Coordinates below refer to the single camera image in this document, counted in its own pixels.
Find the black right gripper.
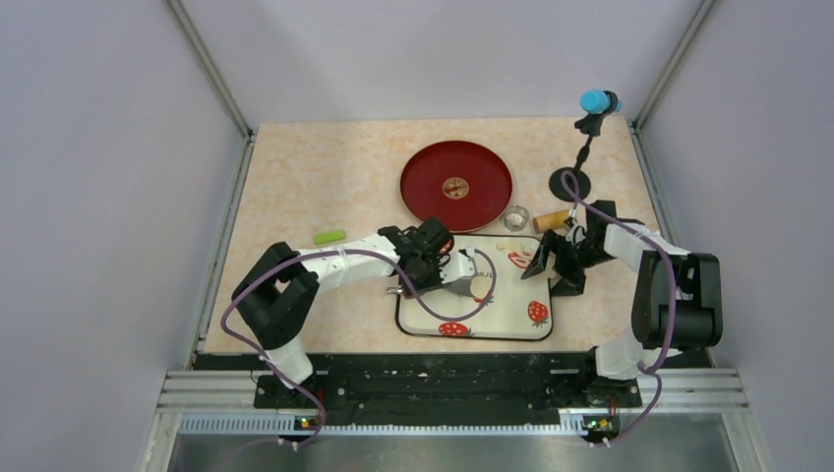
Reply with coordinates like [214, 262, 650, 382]
[522, 228, 618, 297]

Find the dough trimming scrap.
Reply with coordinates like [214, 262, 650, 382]
[496, 237, 531, 256]
[544, 255, 558, 279]

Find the wooden dough roller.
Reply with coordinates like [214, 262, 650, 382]
[532, 208, 574, 234]

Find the metal dough scraper wooden handle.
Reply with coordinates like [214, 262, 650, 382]
[386, 277, 480, 301]

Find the strawberry print rectangular tray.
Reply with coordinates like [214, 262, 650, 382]
[395, 235, 554, 341]

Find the white dough lump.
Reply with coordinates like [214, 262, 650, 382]
[469, 276, 492, 300]

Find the red round lacquer plate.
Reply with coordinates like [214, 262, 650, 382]
[399, 141, 513, 233]

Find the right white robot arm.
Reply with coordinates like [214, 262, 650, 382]
[522, 200, 723, 405]

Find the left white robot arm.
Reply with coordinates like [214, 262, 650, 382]
[231, 218, 476, 407]

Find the blue microphone on stand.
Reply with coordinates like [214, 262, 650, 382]
[548, 89, 623, 202]

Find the green rectangular block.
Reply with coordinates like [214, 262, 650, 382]
[313, 229, 346, 246]

